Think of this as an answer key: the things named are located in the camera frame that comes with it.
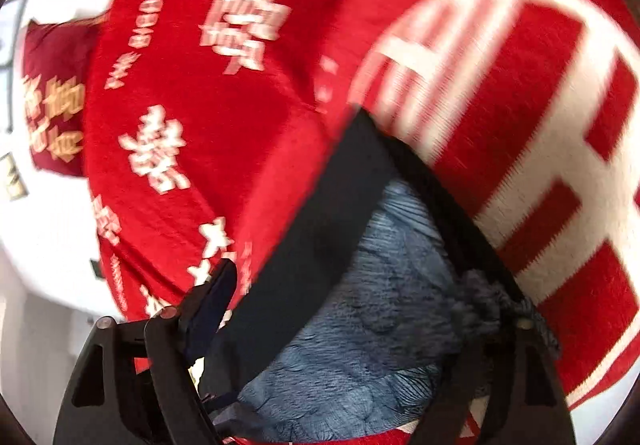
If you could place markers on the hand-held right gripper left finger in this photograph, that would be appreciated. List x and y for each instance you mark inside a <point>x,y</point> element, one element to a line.
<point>216,297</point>

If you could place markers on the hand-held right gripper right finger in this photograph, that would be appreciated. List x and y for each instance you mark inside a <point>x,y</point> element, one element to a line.
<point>515,350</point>

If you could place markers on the dark pants with blue lining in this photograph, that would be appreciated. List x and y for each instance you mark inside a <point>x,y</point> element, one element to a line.
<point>310,250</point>

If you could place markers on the red printed blanket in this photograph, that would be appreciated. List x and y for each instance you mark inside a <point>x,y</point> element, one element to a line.
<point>200,75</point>

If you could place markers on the wall socket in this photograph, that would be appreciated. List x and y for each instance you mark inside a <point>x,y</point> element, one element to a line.
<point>11,180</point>

